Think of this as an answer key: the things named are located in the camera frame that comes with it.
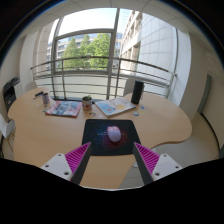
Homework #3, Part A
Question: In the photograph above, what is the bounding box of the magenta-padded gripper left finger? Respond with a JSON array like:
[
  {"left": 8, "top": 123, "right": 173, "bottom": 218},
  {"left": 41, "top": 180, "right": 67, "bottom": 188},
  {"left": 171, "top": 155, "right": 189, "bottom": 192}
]
[{"left": 40, "top": 141, "right": 93, "bottom": 186}]

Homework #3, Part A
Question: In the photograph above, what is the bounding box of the white chair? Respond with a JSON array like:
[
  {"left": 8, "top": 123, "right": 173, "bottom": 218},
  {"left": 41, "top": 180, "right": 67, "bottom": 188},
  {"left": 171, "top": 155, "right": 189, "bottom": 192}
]
[
  {"left": 123, "top": 78, "right": 137, "bottom": 97},
  {"left": 0, "top": 113, "right": 17, "bottom": 139}
]

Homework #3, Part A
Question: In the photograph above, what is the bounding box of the small white plant pot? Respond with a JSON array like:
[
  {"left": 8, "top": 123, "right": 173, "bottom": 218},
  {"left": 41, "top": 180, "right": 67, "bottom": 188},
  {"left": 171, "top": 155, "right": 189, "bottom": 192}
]
[{"left": 81, "top": 94, "right": 93, "bottom": 111}]

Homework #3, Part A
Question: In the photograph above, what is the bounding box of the black tumbler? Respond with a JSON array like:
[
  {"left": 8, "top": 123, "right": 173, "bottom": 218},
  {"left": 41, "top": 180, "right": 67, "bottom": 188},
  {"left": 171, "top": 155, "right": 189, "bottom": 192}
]
[{"left": 130, "top": 80, "right": 146, "bottom": 105}]

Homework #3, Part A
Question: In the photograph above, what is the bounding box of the light blue magazine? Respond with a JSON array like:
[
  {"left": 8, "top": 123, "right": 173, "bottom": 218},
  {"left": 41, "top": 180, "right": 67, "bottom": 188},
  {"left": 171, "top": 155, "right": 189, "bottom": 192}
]
[{"left": 94, "top": 96, "right": 137, "bottom": 118}]

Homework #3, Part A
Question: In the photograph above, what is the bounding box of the red magazine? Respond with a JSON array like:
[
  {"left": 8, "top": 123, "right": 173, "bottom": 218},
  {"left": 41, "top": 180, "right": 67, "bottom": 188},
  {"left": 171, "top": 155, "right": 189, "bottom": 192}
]
[{"left": 44, "top": 100, "right": 83, "bottom": 118}]

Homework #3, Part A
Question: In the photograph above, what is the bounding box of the black printer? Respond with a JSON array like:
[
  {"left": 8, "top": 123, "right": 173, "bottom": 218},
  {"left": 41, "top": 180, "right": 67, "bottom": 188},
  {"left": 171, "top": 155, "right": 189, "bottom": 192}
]
[{"left": 2, "top": 77, "right": 22, "bottom": 113}]

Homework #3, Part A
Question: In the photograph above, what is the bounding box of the metal balcony railing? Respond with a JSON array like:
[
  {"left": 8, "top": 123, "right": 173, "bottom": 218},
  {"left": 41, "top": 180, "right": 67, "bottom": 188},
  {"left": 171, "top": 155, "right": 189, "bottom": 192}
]
[{"left": 30, "top": 56, "right": 177, "bottom": 101}]

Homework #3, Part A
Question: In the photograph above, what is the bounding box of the pink and purple computer mouse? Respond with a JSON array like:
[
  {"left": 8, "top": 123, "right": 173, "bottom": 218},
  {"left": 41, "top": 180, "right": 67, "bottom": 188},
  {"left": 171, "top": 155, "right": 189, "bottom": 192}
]
[{"left": 106, "top": 125, "right": 123, "bottom": 143}]

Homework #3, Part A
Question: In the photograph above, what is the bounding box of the small blue printed cup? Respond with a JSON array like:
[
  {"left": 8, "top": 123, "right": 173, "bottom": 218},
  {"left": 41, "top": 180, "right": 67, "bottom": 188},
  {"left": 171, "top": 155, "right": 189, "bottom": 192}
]
[{"left": 41, "top": 92, "right": 51, "bottom": 106}]

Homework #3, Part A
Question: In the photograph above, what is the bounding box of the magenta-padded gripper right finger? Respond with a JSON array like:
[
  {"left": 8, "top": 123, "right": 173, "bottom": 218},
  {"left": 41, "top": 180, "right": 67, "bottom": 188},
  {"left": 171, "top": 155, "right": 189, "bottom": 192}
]
[{"left": 132, "top": 142, "right": 184, "bottom": 186}]

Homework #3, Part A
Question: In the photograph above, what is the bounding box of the black mouse pad red print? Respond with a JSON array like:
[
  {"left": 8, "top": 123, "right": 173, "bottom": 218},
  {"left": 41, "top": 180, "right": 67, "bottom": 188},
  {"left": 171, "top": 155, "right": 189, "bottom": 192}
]
[{"left": 81, "top": 118, "right": 142, "bottom": 157}]

